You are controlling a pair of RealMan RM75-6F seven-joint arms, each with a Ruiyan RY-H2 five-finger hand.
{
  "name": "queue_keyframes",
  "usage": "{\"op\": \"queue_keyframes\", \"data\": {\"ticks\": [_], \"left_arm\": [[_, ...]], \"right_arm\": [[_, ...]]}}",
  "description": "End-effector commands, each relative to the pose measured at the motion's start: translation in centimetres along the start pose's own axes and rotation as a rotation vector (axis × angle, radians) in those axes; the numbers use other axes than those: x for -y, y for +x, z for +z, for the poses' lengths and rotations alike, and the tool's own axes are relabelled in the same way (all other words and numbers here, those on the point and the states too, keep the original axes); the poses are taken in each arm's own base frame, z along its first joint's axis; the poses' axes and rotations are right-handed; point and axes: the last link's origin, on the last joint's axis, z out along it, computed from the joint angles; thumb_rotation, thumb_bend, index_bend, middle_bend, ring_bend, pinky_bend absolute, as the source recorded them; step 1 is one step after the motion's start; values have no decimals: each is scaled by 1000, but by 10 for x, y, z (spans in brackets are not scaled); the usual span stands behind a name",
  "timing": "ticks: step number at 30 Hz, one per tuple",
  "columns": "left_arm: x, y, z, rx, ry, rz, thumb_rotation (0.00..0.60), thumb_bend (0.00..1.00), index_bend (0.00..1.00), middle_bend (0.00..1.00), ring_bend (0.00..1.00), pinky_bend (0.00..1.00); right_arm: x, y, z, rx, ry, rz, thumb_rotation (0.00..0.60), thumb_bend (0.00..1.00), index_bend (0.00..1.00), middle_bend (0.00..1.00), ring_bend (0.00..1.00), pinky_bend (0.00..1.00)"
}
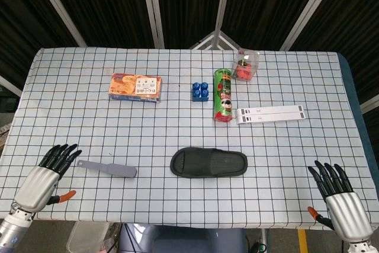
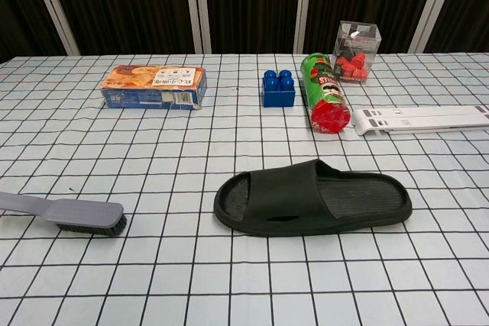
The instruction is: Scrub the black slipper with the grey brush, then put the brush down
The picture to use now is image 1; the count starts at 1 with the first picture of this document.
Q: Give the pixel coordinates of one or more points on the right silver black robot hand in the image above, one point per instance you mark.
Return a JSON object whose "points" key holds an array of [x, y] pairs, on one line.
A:
{"points": [[349, 214]]}

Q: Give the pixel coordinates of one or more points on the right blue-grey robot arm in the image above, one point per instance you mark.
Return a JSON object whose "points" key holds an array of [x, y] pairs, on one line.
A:
{"points": [[359, 247]]}

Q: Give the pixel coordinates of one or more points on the black slipper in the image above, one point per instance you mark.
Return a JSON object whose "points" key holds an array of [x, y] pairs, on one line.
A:
{"points": [[207, 162]]}

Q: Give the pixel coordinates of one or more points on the orange biscuit box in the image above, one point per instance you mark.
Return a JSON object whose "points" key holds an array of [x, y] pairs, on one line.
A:
{"points": [[133, 87]]}

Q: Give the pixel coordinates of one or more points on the blue table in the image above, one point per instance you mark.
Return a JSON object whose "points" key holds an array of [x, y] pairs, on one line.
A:
{"points": [[358, 99]]}

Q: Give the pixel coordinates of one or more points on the clear box with red pieces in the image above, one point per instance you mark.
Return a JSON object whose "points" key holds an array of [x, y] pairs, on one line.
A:
{"points": [[244, 69]]}

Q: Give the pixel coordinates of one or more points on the blue building block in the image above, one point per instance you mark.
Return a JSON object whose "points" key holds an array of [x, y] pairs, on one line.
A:
{"points": [[200, 94]]}

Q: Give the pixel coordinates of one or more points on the clear plastic container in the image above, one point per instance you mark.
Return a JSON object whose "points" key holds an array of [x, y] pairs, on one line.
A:
{"points": [[86, 235]]}

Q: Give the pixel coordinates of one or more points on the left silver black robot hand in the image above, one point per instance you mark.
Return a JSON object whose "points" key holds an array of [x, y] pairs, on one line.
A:
{"points": [[35, 185]]}

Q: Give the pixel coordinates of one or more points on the checked tablecloth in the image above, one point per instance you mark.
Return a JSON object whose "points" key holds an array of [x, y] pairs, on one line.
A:
{"points": [[89, 131]]}

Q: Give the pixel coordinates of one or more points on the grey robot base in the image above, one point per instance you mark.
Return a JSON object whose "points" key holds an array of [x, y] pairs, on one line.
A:
{"points": [[177, 239]]}

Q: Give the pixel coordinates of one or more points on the grey tool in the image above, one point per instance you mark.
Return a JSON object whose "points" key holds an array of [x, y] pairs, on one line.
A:
{"points": [[121, 170]]}

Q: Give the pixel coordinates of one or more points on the green crisps can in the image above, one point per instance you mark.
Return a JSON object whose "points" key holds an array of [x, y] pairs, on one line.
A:
{"points": [[224, 96]]}

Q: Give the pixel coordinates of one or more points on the black folding screen white frame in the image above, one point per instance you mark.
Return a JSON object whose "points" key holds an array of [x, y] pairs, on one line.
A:
{"points": [[103, 4]]}

